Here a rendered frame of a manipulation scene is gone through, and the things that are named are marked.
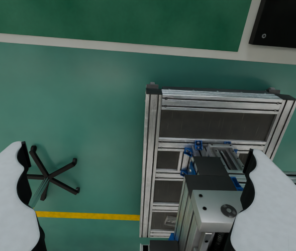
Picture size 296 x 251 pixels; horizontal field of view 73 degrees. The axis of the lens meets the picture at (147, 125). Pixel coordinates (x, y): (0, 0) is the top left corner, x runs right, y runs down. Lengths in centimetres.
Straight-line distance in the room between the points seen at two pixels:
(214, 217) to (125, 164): 122
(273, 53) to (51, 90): 123
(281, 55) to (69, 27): 51
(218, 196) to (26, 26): 59
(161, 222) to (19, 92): 141
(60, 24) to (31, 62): 93
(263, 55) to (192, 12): 21
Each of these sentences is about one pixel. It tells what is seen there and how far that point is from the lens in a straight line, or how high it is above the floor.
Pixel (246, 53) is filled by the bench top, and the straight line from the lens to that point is 57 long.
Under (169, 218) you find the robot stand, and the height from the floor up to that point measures 24.
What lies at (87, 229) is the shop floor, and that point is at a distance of 230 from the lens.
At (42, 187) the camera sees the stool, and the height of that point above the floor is 18.
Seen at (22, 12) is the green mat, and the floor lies 75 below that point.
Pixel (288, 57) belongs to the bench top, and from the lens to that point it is 63.
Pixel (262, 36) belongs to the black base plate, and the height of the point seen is 77.
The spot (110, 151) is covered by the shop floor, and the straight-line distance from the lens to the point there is 157.
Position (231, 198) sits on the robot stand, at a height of 93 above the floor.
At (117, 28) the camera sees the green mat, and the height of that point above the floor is 75.
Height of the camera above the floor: 126
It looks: 61 degrees down
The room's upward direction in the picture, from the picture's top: 178 degrees clockwise
